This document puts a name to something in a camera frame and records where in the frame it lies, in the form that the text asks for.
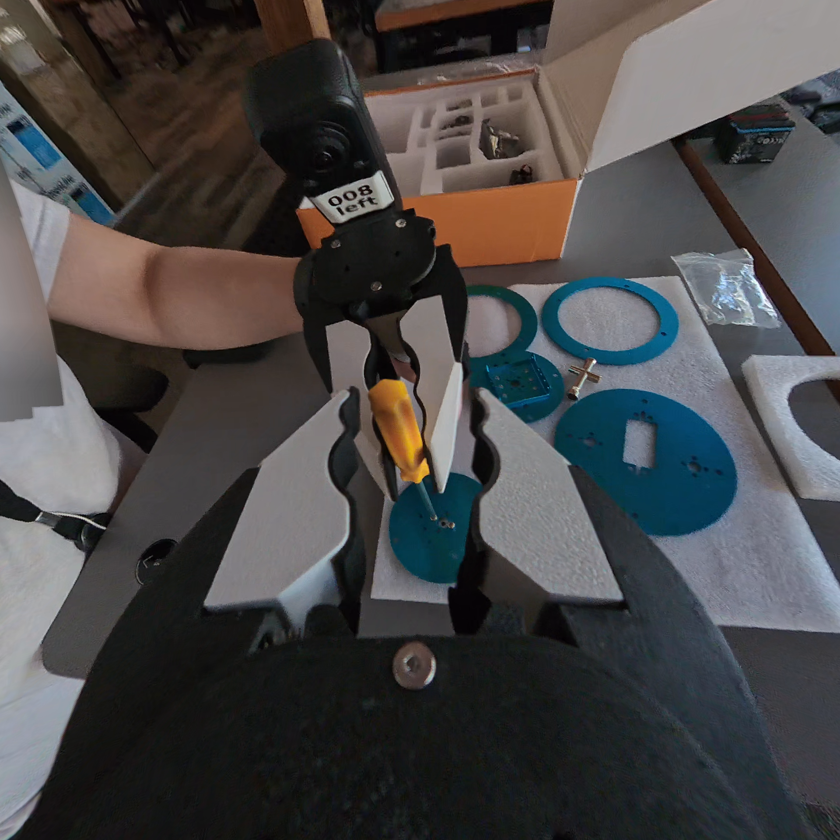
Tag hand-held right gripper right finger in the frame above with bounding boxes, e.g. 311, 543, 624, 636
466, 388, 624, 624

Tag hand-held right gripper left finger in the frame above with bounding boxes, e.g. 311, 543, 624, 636
201, 388, 366, 624

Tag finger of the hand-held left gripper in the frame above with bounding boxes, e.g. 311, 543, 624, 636
398, 297, 469, 489
323, 318, 397, 502

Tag yellow handled screwdriver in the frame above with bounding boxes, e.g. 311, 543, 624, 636
368, 378, 447, 523

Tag small blue round plate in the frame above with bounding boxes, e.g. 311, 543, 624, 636
389, 470, 484, 585

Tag grey desk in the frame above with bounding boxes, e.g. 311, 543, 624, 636
40, 132, 840, 683
676, 92, 840, 355

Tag round black desk grommet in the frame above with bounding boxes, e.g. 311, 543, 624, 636
136, 539, 178, 588

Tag wooden pillar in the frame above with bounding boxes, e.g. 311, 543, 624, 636
256, 0, 329, 53

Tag large blue round plate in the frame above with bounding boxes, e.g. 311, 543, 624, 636
553, 389, 739, 536

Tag metal cross wrench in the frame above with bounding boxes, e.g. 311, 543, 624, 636
566, 357, 601, 401

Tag brown wooden table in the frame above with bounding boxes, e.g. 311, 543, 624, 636
374, 0, 552, 34

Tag small metal parts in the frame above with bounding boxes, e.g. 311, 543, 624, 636
479, 119, 526, 161

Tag white foam sheet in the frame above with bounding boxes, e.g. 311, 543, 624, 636
368, 273, 840, 634

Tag orange cardboard box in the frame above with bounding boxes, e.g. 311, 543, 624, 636
296, 0, 840, 270

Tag white shirt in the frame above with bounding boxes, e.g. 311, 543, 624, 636
0, 178, 126, 840

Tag clear plastic bag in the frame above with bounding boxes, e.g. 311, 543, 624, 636
671, 250, 782, 329

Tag small black box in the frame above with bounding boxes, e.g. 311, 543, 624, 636
716, 105, 798, 165

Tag blue disc with bracket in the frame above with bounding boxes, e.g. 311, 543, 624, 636
469, 351, 565, 424

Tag blue metal ring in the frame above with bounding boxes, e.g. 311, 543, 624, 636
541, 277, 681, 366
462, 285, 539, 362

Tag black strap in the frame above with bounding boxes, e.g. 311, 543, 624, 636
0, 479, 112, 552

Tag white foam frame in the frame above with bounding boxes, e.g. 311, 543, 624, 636
742, 355, 840, 502

